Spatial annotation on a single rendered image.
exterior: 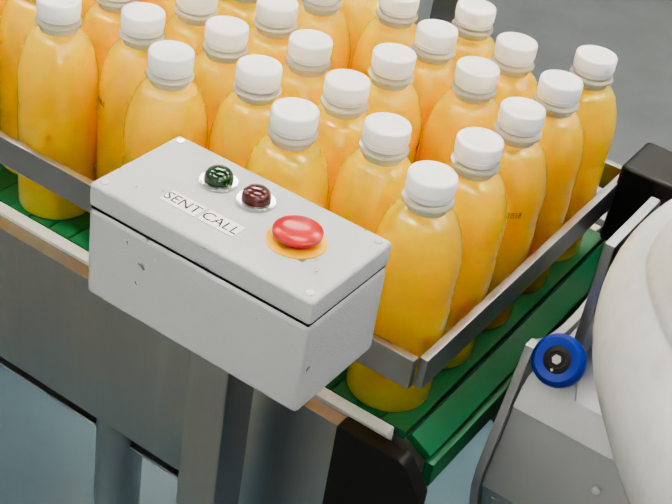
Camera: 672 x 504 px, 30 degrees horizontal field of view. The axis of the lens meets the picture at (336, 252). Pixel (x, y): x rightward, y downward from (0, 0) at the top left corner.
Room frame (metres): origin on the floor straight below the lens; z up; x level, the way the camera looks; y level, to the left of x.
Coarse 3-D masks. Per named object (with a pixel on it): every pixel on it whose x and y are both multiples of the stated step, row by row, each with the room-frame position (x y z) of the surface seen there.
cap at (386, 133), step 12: (372, 120) 0.88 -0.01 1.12; (384, 120) 0.88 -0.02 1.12; (396, 120) 0.89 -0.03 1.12; (372, 132) 0.86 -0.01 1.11; (384, 132) 0.86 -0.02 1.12; (396, 132) 0.87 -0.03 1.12; (408, 132) 0.87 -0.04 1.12; (372, 144) 0.86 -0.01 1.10; (384, 144) 0.86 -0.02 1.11; (396, 144) 0.86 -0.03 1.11
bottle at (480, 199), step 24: (456, 168) 0.87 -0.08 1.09; (456, 192) 0.86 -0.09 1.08; (480, 192) 0.86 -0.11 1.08; (504, 192) 0.88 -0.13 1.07; (480, 216) 0.85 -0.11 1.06; (504, 216) 0.87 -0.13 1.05; (480, 240) 0.85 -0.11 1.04; (480, 264) 0.85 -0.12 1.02; (456, 288) 0.85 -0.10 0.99; (480, 288) 0.86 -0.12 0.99; (456, 312) 0.85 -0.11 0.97; (456, 360) 0.85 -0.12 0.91
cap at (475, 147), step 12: (468, 132) 0.89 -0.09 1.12; (480, 132) 0.89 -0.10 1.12; (492, 132) 0.89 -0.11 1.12; (456, 144) 0.88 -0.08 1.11; (468, 144) 0.87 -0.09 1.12; (480, 144) 0.87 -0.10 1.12; (492, 144) 0.88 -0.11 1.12; (456, 156) 0.87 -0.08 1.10; (468, 156) 0.86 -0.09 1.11; (480, 156) 0.86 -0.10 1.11; (492, 156) 0.87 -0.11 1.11; (480, 168) 0.86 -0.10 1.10; (492, 168) 0.87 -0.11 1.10
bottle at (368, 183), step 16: (352, 160) 0.87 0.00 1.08; (368, 160) 0.87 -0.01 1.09; (384, 160) 0.86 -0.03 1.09; (400, 160) 0.87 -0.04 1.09; (352, 176) 0.86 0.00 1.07; (368, 176) 0.86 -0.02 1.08; (384, 176) 0.86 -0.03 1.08; (400, 176) 0.86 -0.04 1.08; (336, 192) 0.87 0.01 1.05; (352, 192) 0.85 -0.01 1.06; (368, 192) 0.85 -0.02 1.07; (384, 192) 0.85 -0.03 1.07; (400, 192) 0.86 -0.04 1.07; (336, 208) 0.86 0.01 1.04; (352, 208) 0.85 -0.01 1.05; (368, 208) 0.85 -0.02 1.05; (384, 208) 0.85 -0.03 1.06; (368, 224) 0.84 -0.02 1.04
